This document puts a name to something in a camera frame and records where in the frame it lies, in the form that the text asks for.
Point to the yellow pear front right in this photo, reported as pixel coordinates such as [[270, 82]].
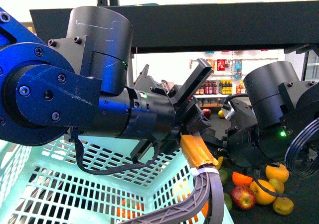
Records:
[[283, 206]]

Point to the orange tape wrap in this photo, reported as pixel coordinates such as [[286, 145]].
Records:
[[196, 151]]

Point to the white snack shelf unit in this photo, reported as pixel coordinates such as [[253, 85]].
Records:
[[229, 70]]

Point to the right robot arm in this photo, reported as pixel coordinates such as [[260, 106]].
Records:
[[280, 124]]

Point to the yellow apple front right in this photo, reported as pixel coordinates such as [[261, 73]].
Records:
[[280, 173]]

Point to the green lime front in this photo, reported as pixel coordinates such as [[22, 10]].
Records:
[[223, 176]]

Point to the orange fruit front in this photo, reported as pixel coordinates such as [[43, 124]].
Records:
[[241, 180]]

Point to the large teal shopping basket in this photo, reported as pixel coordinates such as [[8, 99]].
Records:
[[43, 185]]

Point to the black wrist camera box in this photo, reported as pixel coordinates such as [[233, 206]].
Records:
[[192, 84]]

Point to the yellow lemon on back shelf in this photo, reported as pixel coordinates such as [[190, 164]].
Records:
[[220, 113]]

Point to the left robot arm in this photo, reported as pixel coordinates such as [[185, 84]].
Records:
[[76, 86]]

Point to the red apple front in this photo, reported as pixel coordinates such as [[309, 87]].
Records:
[[243, 197]]

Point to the dark red apple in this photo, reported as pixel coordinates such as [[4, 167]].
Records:
[[207, 113]]

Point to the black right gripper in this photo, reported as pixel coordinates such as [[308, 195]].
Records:
[[238, 143]]

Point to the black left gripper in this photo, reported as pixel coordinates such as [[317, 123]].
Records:
[[145, 112]]

